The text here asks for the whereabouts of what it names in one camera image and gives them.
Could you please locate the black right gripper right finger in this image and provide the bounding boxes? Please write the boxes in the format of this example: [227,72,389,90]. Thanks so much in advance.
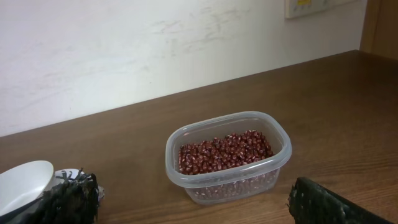
[287,177,392,224]

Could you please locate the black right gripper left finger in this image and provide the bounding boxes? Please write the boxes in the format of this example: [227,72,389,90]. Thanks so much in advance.
[1,169,100,224]

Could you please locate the white round bowl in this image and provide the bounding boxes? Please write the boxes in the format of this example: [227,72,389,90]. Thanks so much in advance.
[0,161,54,216]

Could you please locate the clear plastic bean container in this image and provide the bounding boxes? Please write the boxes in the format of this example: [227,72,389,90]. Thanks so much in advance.
[165,111,292,205]

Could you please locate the red adzuki beans in container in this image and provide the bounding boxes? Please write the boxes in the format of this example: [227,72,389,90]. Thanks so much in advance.
[178,129,274,175]

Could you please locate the wooden door frame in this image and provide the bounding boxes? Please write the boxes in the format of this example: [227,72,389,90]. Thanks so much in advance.
[359,0,398,60]

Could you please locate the beige wall switch plate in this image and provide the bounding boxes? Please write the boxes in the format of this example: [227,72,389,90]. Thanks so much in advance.
[284,0,355,19]

